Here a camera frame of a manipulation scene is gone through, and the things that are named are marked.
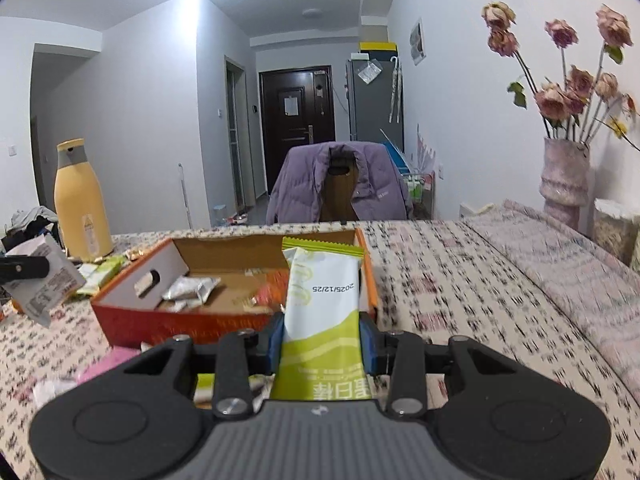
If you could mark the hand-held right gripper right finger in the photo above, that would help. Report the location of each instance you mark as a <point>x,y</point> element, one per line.
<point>367,345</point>

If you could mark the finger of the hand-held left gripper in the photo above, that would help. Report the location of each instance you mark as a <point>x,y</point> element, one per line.
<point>25,267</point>

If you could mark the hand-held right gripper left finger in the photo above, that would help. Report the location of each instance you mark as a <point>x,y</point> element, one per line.
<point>276,345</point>

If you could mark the white red snack packet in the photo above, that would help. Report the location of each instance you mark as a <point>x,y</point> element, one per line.
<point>45,280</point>

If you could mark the orange snack packet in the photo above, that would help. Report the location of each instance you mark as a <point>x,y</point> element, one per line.
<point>270,292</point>

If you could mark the green white snack bar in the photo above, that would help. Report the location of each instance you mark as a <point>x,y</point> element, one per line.
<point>112,267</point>
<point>320,310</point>
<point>87,280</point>

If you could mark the silver snack packet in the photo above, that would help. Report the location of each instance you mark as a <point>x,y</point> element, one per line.
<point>192,290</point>

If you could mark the red cardboard box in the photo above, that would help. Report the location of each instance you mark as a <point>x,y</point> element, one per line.
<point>150,322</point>

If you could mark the heap of grey clothes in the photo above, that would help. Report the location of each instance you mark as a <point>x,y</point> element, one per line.
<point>30,220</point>

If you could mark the yellow insulated bottle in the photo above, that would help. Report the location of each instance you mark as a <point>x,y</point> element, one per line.
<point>82,200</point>

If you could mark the small clear nut packet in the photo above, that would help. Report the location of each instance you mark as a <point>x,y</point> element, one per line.
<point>137,253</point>

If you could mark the wooden chair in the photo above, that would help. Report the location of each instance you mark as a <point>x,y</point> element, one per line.
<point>340,195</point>

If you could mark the purple padded jacket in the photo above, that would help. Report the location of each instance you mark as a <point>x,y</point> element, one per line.
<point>300,185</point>

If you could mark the folded patterned cloth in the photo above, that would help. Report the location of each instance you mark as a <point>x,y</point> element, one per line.
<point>565,270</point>

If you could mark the dark entrance door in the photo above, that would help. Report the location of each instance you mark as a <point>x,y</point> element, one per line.
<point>295,130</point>

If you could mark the grey refrigerator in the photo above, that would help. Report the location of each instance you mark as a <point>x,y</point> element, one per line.
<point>372,110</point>

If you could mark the white paper notice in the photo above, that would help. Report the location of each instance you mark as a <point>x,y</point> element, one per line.
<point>291,105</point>

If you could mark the pink textured vase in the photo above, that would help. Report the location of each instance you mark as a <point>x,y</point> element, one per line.
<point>565,185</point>

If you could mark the white folded umbrella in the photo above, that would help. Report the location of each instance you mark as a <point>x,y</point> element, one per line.
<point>395,90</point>

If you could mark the clear storage jar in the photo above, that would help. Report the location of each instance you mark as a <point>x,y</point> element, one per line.
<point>615,230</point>

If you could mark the clear bag with papers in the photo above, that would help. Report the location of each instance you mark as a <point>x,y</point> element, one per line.
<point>369,71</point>

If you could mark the yellow black box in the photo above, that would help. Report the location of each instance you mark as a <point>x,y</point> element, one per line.
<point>379,46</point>

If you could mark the dried pink roses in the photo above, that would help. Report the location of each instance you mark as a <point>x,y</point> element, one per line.
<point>555,100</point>

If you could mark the yellow flower branches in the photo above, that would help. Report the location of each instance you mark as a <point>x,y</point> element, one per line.
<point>620,127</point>

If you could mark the white wall outlet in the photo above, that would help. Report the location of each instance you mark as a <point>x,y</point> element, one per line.
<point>440,172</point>

